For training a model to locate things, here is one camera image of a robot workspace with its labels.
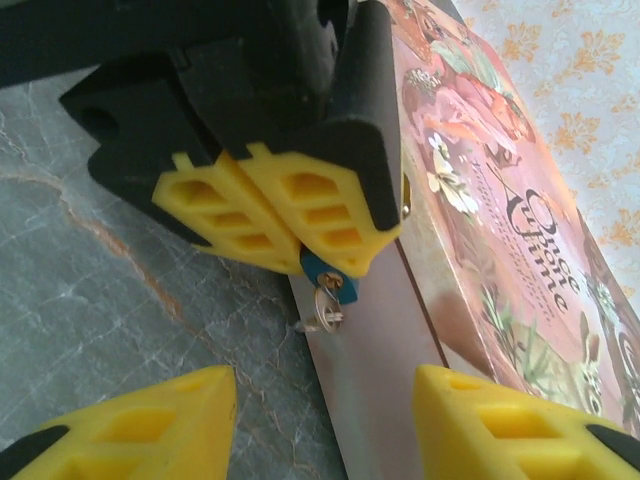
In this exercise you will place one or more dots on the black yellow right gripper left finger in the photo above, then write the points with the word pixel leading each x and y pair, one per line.
pixel 165 440

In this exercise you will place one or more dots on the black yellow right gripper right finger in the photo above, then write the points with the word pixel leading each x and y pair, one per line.
pixel 460 440

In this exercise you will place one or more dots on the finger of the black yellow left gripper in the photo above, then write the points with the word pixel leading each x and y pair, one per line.
pixel 150 135
pixel 360 165

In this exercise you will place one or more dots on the pink floral printed box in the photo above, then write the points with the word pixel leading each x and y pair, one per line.
pixel 500 225

